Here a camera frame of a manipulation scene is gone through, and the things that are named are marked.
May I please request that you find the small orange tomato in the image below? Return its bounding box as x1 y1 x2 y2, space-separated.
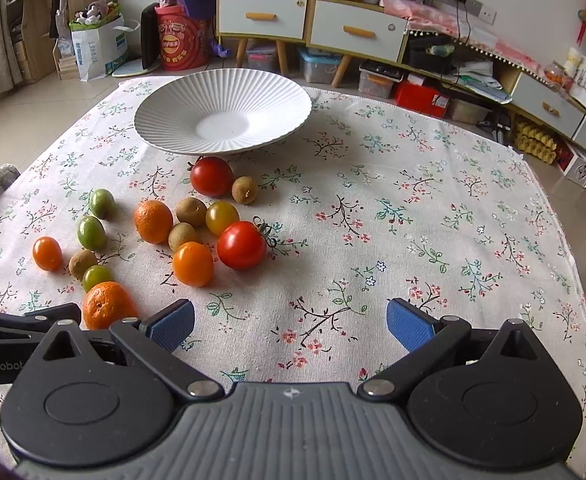
32 236 63 272

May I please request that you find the floral tablecloth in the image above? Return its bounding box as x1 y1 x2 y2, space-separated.
0 77 586 474

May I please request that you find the yellow egg carton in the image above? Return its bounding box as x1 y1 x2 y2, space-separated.
514 119 558 165

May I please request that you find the red tomato with stem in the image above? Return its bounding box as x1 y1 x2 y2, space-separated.
217 221 267 271

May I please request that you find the wooden cabinet right drawer unit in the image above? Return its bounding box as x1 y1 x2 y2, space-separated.
307 0 437 88

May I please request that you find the red snack bucket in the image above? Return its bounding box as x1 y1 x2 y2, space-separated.
155 4 209 70

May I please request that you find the large red tomato by plate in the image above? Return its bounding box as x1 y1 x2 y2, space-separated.
190 156 234 197

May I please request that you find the orange tangerine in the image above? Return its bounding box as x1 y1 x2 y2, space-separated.
81 281 140 330
133 200 174 245

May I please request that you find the yellow cherry tomato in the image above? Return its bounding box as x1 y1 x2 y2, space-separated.
205 200 240 236

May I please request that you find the orange oval tomato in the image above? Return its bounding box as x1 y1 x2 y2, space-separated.
172 242 214 287

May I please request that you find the brown longan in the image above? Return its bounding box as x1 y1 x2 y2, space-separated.
167 222 201 252
231 176 258 205
68 249 98 281
176 197 207 229

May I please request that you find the low long cabinet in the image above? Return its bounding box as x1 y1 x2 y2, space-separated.
398 28 586 152

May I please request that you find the wooden cabinet drawer unit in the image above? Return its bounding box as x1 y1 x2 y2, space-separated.
307 0 437 88
216 0 311 76

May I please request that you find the clear storage bin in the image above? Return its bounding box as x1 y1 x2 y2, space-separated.
297 47 342 84

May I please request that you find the wooden cabinet left drawer unit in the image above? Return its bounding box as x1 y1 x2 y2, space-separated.
216 0 311 76

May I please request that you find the green plum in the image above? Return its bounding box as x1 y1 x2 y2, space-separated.
89 188 116 220
81 264 114 292
77 214 107 252

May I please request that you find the white ribbed plate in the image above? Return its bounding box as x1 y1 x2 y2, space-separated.
134 68 312 155

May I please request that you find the brown longan by tomato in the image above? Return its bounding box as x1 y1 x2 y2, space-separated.
231 176 258 205

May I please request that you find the white paper bag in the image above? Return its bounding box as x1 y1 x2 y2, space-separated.
69 14 140 82

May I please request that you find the pink cloth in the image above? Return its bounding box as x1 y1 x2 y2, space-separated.
380 0 540 74

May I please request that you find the red box on floor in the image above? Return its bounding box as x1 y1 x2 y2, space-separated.
395 80 450 118

